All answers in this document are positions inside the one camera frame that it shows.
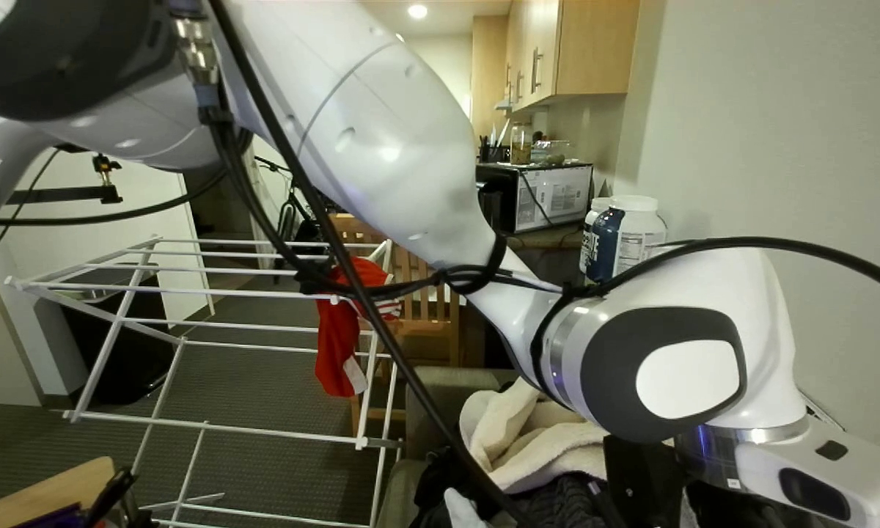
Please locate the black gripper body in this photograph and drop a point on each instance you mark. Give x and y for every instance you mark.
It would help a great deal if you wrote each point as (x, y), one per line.
(738, 508)

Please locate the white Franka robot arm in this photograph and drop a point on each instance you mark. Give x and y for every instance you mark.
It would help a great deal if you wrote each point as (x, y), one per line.
(382, 128)

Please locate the red white-trimmed shorts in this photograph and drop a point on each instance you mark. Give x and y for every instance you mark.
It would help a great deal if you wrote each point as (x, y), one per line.
(338, 342)

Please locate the dark grey fleece garment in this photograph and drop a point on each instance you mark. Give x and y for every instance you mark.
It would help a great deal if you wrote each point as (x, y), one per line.
(567, 508)

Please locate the cream terry towel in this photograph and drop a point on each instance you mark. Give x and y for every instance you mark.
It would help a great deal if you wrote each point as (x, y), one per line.
(528, 442)

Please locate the black cloth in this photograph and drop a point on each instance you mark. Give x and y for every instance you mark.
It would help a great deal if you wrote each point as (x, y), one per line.
(451, 479)

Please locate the blue label protein tub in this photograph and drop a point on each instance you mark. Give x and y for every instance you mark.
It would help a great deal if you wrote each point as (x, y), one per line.
(627, 237)

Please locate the wooden slatted chair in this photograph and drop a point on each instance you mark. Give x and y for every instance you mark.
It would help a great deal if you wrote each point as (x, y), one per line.
(430, 325)

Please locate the black microwave oven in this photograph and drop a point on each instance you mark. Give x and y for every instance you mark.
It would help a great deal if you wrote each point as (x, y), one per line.
(552, 196)

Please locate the black garment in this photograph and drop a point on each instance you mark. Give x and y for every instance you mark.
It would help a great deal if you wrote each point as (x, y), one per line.
(311, 279)

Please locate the tall wooden cabinet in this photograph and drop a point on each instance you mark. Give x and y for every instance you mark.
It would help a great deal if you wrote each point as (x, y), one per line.
(489, 77)

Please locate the black bicycle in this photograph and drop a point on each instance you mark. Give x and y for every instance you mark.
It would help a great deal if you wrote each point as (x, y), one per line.
(289, 216)

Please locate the round ceiling light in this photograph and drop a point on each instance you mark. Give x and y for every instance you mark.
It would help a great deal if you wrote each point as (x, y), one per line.
(417, 14)

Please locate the black bin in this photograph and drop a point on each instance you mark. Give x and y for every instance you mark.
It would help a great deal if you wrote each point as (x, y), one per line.
(127, 363)

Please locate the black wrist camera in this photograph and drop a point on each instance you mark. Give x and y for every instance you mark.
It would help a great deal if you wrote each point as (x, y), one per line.
(647, 484)

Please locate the wooden wall cabinet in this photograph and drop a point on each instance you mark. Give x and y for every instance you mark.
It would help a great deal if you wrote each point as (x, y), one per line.
(589, 49)

